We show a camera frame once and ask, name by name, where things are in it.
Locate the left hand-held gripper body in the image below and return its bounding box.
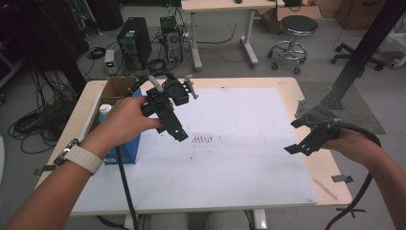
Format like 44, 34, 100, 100
140, 71, 200, 130

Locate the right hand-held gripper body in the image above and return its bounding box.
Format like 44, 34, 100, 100
290, 95, 342, 142

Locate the blue cardboard box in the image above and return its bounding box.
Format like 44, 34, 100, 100
83, 75, 144, 166

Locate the blue bottle with white cap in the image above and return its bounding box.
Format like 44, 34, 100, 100
98, 103, 113, 125

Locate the person's right hand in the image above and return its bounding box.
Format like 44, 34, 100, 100
320, 127, 372, 162

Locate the person's left hand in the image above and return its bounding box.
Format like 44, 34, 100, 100
79, 95, 164, 160

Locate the grey floor mat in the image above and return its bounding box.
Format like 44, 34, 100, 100
298, 80, 386, 135

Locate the black tape piece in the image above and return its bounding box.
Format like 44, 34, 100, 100
33, 164, 58, 176
330, 173, 354, 184

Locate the thin wooden stick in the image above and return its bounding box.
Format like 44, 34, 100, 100
312, 177, 338, 202

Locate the open computer case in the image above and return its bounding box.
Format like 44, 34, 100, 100
158, 15, 185, 65

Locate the black computer tower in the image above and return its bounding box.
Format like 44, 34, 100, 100
116, 16, 153, 71

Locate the white table mat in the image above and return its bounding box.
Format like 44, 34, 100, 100
71, 87, 319, 217

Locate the small grey power unit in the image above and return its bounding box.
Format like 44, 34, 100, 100
103, 49, 116, 76

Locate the black tape cross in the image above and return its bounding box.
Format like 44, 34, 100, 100
335, 203, 368, 220

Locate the black office chair base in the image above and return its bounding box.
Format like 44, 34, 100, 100
329, 42, 388, 72

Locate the black metal stand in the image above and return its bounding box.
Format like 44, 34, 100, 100
318, 0, 406, 111

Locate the white desk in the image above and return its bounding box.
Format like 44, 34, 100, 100
180, 0, 285, 72

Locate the black round stool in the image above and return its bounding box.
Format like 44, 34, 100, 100
266, 14, 319, 77

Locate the brown cardboard box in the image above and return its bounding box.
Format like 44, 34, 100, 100
260, 4, 323, 35

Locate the brown cabinet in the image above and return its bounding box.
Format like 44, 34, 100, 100
334, 0, 390, 32

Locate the dark curtain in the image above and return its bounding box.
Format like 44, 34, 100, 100
0, 0, 90, 95

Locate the coiled black cable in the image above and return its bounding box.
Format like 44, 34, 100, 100
85, 46, 107, 60
145, 57, 168, 74

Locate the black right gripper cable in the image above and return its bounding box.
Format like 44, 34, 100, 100
324, 121, 382, 230

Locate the wristwatch with beige strap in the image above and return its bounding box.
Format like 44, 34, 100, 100
53, 137, 104, 175

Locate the bundle of black floor cables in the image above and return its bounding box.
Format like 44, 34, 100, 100
7, 69, 81, 155

